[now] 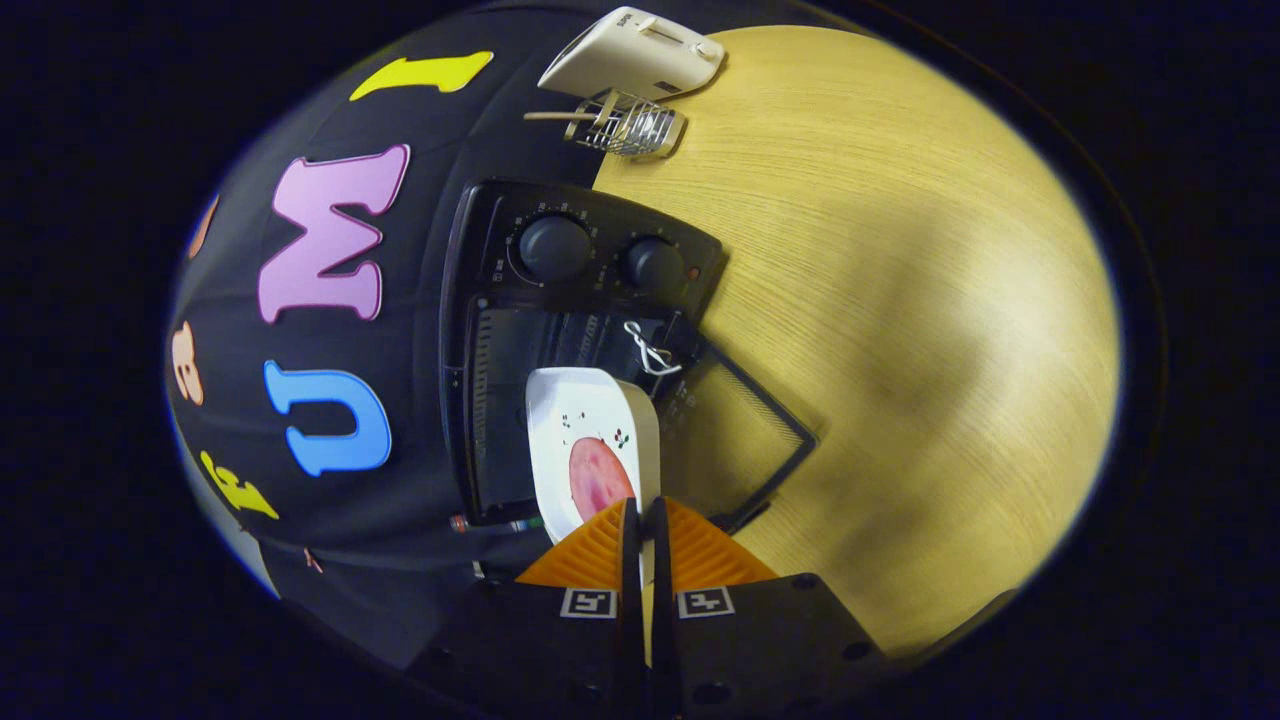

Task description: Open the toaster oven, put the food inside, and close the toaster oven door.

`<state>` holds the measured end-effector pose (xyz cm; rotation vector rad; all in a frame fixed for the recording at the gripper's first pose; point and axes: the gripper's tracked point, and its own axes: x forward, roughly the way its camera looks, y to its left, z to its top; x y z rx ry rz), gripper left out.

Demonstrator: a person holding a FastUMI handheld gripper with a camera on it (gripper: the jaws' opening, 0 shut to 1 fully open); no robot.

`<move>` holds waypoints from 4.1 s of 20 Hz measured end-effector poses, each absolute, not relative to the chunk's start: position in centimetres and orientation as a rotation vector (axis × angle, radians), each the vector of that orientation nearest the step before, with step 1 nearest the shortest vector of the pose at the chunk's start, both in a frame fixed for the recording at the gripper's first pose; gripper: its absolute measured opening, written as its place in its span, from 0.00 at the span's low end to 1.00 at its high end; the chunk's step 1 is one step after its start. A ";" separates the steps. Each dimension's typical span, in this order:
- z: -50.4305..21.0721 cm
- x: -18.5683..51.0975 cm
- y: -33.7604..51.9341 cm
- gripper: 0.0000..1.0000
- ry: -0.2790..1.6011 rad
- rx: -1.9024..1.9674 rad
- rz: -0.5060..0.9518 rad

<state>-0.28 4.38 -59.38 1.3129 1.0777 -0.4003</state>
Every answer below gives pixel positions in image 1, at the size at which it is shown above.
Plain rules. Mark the small glass jar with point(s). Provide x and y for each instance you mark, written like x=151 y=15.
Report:
x=630 y=128

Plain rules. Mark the red clip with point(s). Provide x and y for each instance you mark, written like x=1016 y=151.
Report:
x=313 y=560

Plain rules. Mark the black backdrop cloth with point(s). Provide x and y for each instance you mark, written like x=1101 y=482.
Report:
x=420 y=300

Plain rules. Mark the white bread toaster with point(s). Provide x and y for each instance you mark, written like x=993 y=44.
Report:
x=635 y=55

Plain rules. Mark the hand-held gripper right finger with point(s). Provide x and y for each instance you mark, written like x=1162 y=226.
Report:
x=660 y=560

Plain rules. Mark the pink meat slice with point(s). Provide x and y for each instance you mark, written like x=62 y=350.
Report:
x=598 y=478

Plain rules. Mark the wooden stick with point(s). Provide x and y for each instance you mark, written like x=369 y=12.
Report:
x=555 y=116

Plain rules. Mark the white square plate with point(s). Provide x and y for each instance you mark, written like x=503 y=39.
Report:
x=590 y=410

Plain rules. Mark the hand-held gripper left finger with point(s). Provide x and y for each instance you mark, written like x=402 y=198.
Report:
x=630 y=560

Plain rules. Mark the black toaster oven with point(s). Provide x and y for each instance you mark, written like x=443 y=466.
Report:
x=600 y=260

